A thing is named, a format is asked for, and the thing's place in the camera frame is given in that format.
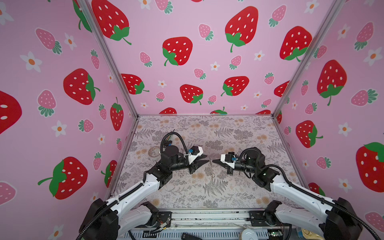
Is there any key with blue tag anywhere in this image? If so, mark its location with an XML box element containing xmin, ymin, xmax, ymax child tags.
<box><xmin>210</xmin><ymin>160</ymin><xmax>215</xmax><ymax>179</ymax></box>

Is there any grey perforated metal ring disc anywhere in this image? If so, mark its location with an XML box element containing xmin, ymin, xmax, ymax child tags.
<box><xmin>148</xmin><ymin>147</ymin><xmax>161</xmax><ymax>158</ymax></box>

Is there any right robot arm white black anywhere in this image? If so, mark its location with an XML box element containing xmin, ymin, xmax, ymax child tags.
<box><xmin>213</xmin><ymin>148</ymin><xmax>363</xmax><ymax>240</ymax></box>

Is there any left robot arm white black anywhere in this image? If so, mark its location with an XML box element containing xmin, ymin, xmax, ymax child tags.
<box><xmin>77</xmin><ymin>146</ymin><xmax>208</xmax><ymax>240</ymax></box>

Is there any white round puck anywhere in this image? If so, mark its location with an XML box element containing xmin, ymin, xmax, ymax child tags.
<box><xmin>239</xmin><ymin>229</ymin><xmax>259</xmax><ymax>240</ymax></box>

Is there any black device at front edge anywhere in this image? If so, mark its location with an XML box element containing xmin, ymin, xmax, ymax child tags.
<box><xmin>181</xmin><ymin>233</ymin><xmax>202</xmax><ymax>240</ymax></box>

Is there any green circuit board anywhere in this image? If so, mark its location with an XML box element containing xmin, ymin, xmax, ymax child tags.
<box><xmin>268</xmin><ymin>230</ymin><xmax>284</xmax><ymax>240</ymax></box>

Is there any gold computer mouse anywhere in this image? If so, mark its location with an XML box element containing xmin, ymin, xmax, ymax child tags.
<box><xmin>297</xmin><ymin>228</ymin><xmax>324</xmax><ymax>240</ymax></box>

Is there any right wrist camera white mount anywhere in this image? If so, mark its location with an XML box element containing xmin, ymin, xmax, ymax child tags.
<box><xmin>220</xmin><ymin>152</ymin><xmax>238</xmax><ymax>165</ymax></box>

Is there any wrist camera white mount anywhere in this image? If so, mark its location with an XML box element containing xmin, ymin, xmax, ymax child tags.
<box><xmin>220</xmin><ymin>152</ymin><xmax>238</xmax><ymax>165</ymax></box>
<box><xmin>188</xmin><ymin>146</ymin><xmax>204</xmax><ymax>165</ymax></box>

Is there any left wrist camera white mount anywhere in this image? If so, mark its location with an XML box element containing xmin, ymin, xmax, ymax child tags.
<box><xmin>188</xmin><ymin>146</ymin><xmax>204</xmax><ymax>165</ymax></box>

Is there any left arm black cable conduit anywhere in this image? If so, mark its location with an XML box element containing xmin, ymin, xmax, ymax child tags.
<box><xmin>74</xmin><ymin>131</ymin><xmax>189</xmax><ymax>240</ymax></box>

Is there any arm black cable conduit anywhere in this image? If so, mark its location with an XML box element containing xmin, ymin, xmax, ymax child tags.
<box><xmin>238</xmin><ymin>147</ymin><xmax>382</xmax><ymax>240</ymax></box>
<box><xmin>74</xmin><ymin>131</ymin><xmax>189</xmax><ymax>240</ymax></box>

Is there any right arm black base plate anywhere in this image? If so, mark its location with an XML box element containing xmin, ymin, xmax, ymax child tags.
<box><xmin>246</xmin><ymin>211</ymin><xmax>281</xmax><ymax>227</ymax></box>

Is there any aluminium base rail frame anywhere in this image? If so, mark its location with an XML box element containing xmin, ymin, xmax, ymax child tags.
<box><xmin>119</xmin><ymin>208</ymin><xmax>331</xmax><ymax>240</ymax></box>

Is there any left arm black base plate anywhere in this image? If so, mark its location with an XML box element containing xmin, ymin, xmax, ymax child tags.
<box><xmin>145</xmin><ymin>211</ymin><xmax>172</xmax><ymax>229</ymax></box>

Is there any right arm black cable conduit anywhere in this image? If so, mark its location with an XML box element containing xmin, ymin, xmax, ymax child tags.
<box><xmin>238</xmin><ymin>147</ymin><xmax>382</xmax><ymax>240</ymax></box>

